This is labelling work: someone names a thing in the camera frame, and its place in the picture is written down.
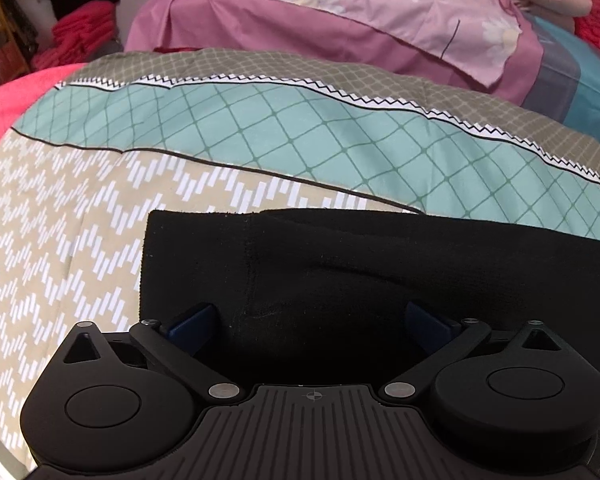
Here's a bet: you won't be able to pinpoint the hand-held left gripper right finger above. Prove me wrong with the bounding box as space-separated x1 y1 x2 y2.
378 301 565 403

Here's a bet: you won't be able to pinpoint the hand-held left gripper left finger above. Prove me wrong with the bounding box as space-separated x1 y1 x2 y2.
60 303 247 403

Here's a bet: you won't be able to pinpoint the black pants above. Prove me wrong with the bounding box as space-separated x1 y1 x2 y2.
139 208 600 411

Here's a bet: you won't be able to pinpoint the patterned teal beige bedsheet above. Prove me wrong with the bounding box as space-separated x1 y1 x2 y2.
0 47 600 480

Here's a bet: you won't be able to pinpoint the blue grey striped bedsheet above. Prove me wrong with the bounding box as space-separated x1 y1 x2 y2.
522 12 600 151

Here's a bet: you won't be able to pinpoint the pink blanket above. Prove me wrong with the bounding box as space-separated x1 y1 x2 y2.
0 62 88 171

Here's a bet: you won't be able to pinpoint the pink floral pillowcase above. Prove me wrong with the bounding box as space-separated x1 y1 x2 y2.
124 0 546 107

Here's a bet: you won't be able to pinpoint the wooden shelf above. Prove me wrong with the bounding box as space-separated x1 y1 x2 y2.
0 0 33 93

